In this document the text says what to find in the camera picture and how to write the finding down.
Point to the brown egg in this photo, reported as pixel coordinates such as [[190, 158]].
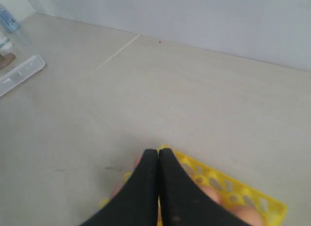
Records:
[[136, 162], [117, 189], [248, 215], [211, 193]]

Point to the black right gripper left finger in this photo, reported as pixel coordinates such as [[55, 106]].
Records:
[[136, 204]]

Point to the clear plastic container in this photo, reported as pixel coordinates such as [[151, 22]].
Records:
[[28, 61]]

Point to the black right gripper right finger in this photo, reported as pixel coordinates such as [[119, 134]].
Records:
[[182, 202]]

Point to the blue labelled bottle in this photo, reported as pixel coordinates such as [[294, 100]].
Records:
[[7, 20]]

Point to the yellow plastic egg tray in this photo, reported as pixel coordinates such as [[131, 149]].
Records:
[[231, 191]]

